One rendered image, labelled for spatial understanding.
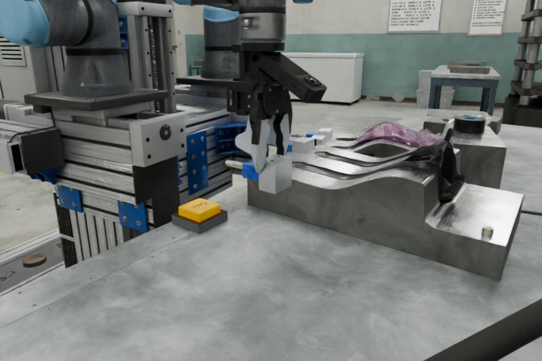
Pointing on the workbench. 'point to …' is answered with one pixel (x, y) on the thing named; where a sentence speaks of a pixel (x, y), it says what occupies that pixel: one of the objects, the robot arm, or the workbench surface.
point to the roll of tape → (469, 124)
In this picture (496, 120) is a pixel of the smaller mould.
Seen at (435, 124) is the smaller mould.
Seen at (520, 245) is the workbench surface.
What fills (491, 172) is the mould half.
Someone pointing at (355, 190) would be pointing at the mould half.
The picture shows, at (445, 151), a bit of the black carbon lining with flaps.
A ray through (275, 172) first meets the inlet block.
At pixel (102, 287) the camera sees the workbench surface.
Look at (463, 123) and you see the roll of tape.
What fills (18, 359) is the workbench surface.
